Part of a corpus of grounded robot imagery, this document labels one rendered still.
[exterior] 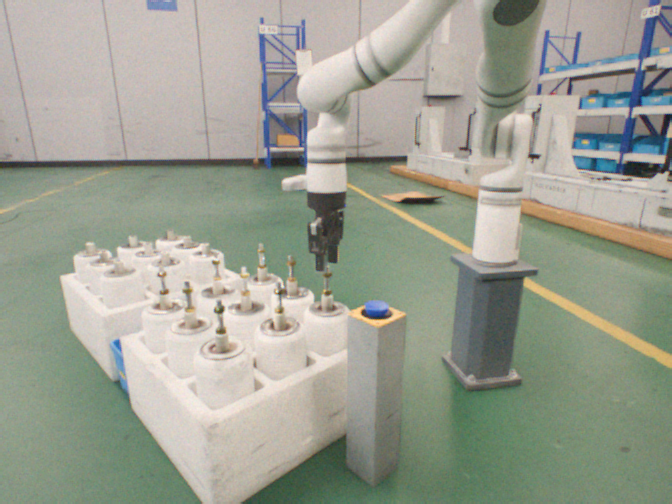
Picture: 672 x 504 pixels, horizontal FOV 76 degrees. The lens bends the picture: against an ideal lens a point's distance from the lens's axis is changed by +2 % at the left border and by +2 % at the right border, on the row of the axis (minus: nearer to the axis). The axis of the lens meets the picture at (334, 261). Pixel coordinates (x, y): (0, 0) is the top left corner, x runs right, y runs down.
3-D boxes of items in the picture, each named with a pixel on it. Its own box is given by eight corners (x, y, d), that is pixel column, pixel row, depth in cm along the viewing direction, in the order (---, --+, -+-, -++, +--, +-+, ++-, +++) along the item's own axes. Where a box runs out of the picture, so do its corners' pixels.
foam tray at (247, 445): (274, 349, 122) (272, 290, 117) (376, 414, 95) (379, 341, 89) (131, 408, 97) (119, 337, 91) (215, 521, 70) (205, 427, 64)
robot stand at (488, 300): (489, 354, 120) (502, 251, 111) (522, 384, 106) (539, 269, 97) (440, 359, 117) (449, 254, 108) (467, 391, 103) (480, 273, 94)
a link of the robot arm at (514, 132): (534, 114, 94) (523, 193, 100) (488, 115, 98) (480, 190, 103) (535, 113, 86) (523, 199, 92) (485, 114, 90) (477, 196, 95)
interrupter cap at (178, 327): (182, 317, 85) (182, 314, 85) (219, 319, 84) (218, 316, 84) (162, 335, 78) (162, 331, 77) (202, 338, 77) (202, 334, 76)
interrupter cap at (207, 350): (206, 339, 76) (206, 336, 76) (249, 339, 76) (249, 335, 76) (193, 362, 69) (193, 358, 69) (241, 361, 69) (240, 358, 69)
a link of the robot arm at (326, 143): (327, 158, 85) (299, 162, 78) (326, 73, 80) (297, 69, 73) (357, 160, 81) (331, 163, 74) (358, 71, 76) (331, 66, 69)
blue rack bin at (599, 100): (609, 109, 611) (612, 93, 605) (633, 108, 576) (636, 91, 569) (579, 109, 600) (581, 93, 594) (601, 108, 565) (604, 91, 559)
